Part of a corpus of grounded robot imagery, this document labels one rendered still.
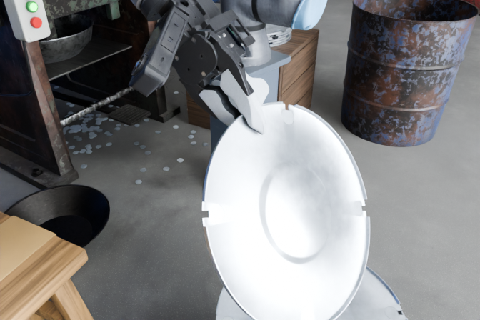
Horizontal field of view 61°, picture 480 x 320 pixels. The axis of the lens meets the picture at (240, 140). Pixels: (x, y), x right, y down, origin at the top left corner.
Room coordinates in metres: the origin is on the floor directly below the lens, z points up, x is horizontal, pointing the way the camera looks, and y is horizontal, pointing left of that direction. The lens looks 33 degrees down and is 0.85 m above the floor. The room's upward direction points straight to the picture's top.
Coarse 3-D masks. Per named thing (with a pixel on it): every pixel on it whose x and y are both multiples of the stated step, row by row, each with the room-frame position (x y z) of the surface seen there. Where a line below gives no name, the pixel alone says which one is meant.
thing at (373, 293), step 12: (372, 276) 0.45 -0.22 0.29; (360, 288) 0.43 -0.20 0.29; (372, 288) 0.43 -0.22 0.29; (384, 288) 0.43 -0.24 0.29; (228, 300) 0.41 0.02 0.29; (360, 300) 0.41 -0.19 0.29; (372, 300) 0.41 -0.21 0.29; (384, 300) 0.41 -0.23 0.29; (396, 300) 0.40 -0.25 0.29; (216, 312) 0.38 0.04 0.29; (228, 312) 0.38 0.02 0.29; (240, 312) 0.38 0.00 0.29; (348, 312) 0.38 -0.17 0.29; (360, 312) 0.38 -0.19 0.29; (372, 312) 0.38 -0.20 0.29
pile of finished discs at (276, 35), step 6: (270, 24) 1.51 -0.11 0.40; (270, 30) 1.44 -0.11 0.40; (276, 30) 1.44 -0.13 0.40; (282, 30) 1.44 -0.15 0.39; (288, 30) 1.45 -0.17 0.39; (270, 36) 1.40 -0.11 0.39; (276, 36) 1.42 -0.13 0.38; (282, 36) 1.42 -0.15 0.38; (288, 36) 1.47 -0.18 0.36; (270, 42) 1.41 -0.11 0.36; (276, 42) 1.40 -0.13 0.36; (282, 42) 1.42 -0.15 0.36
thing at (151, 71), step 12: (168, 12) 0.49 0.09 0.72; (180, 12) 0.49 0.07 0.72; (156, 24) 0.50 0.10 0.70; (168, 24) 0.46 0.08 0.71; (180, 24) 0.47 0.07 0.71; (156, 36) 0.45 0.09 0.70; (168, 36) 0.44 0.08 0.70; (180, 36) 0.46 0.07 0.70; (156, 48) 0.42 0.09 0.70; (168, 48) 0.43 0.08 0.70; (144, 60) 0.41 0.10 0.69; (156, 60) 0.41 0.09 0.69; (168, 60) 0.42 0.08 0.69; (132, 72) 0.41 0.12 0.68; (144, 72) 0.39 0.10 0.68; (156, 72) 0.40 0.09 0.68; (168, 72) 0.41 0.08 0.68; (132, 84) 0.40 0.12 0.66; (144, 84) 0.40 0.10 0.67; (156, 84) 0.40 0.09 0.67
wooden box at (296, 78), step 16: (304, 32) 1.56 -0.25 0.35; (272, 48) 1.38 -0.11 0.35; (288, 48) 1.38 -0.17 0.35; (304, 48) 1.45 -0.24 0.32; (288, 64) 1.31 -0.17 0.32; (304, 64) 1.47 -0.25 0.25; (288, 80) 1.32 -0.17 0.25; (304, 80) 1.48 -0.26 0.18; (288, 96) 1.33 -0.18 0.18; (304, 96) 1.50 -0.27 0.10; (192, 112) 1.44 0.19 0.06; (208, 128) 1.40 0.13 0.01
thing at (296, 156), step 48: (240, 144) 0.41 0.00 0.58; (288, 144) 0.45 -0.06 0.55; (336, 144) 0.50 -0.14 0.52; (240, 192) 0.37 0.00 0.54; (288, 192) 0.40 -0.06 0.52; (336, 192) 0.45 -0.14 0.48; (240, 240) 0.33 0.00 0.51; (288, 240) 0.35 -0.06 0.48; (336, 240) 0.40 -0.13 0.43; (240, 288) 0.29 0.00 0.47; (288, 288) 0.32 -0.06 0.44; (336, 288) 0.35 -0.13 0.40
